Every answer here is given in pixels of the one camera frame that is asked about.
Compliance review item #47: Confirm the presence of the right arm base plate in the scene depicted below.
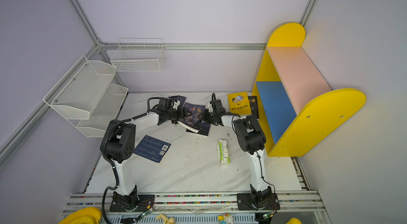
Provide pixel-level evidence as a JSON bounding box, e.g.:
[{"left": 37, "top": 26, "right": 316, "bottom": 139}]
[{"left": 237, "top": 193, "right": 280, "bottom": 211}]

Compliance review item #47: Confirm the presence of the white wire wall basket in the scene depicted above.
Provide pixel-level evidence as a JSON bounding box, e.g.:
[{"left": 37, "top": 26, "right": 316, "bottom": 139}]
[{"left": 110, "top": 38, "right": 166, "bottom": 72}]

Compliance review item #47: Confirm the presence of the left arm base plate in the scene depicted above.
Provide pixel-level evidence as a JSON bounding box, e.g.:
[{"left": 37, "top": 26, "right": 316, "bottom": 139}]
[{"left": 109, "top": 194, "right": 155, "bottom": 212}]

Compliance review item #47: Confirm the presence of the dark blue file underneath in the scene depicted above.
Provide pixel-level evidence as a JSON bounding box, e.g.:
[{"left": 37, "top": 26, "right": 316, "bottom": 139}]
[{"left": 170, "top": 95, "right": 186, "bottom": 108}]

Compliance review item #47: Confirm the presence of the dark old man cover book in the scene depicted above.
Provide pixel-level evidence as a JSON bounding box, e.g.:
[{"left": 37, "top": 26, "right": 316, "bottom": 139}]
[{"left": 178, "top": 102, "right": 206, "bottom": 133}]

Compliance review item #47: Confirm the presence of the white mesh two-tier rack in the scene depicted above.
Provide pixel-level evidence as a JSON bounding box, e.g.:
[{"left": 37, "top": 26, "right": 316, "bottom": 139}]
[{"left": 43, "top": 56, "right": 128, "bottom": 138}]

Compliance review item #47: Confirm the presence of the small colourful toy figure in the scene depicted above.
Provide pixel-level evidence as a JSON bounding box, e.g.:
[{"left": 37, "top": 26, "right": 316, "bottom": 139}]
[{"left": 217, "top": 213, "right": 234, "bottom": 224}]

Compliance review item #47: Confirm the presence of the beige toy figure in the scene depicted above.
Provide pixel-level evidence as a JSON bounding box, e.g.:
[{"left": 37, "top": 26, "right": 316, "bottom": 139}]
[{"left": 155, "top": 214, "right": 176, "bottom": 224}]

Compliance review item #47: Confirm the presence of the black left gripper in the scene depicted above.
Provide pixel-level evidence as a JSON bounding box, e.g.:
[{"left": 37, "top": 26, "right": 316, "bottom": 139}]
[{"left": 166, "top": 106, "right": 192, "bottom": 125}]

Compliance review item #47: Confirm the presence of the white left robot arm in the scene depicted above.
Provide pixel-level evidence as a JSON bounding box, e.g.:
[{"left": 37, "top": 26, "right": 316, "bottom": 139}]
[{"left": 100, "top": 96, "right": 185, "bottom": 205}]

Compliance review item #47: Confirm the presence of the aluminium front rail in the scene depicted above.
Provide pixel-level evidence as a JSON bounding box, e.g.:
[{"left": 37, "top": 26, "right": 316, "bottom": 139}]
[{"left": 57, "top": 190, "right": 333, "bottom": 224}]

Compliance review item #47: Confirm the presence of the yellow object bottom right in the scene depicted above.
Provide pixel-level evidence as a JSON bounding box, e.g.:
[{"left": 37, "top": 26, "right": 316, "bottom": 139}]
[{"left": 286, "top": 218, "right": 302, "bottom": 224}]

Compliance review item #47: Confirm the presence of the white green carton box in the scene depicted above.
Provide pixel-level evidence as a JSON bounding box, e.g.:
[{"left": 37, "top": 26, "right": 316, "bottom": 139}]
[{"left": 217, "top": 139, "right": 230, "bottom": 165}]

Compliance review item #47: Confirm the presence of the black wolf cover book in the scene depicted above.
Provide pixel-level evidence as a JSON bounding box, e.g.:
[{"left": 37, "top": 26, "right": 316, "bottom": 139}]
[{"left": 186, "top": 121, "right": 210, "bottom": 137}]

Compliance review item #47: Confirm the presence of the yellow pink blue bookshelf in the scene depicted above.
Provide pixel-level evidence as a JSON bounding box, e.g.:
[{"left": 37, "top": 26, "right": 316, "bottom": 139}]
[{"left": 252, "top": 23, "right": 366, "bottom": 157}]

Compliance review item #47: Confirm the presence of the yellow cartoon cover book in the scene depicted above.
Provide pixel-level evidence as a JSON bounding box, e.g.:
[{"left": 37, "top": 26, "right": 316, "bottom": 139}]
[{"left": 227, "top": 92, "right": 252, "bottom": 115}]

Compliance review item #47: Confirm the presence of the yellow object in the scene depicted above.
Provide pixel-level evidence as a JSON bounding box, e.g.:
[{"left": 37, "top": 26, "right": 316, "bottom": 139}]
[
  {"left": 59, "top": 207, "right": 102, "bottom": 224},
  {"left": 286, "top": 218, "right": 302, "bottom": 224}
]

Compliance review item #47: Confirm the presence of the blue file near left arm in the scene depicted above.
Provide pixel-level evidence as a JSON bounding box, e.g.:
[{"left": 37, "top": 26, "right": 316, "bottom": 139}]
[{"left": 133, "top": 135, "right": 171, "bottom": 164}]

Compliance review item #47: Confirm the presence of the black deer cover book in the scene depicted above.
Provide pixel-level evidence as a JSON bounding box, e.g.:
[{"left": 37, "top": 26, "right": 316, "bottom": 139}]
[{"left": 248, "top": 96, "right": 259, "bottom": 119}]

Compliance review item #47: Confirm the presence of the yellow object bottom left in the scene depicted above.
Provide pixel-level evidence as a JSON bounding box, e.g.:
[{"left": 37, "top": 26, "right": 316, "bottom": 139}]
[{"left": 59, "top": 207, "right": 102, "bottom": 224}]

